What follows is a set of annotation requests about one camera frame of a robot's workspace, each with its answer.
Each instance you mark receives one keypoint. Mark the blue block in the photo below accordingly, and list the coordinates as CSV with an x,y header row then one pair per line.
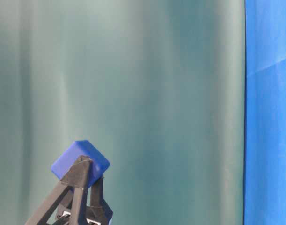
x,y
86,158

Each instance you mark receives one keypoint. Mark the green backdrop sheet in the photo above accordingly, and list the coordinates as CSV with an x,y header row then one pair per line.
x,y
157,86

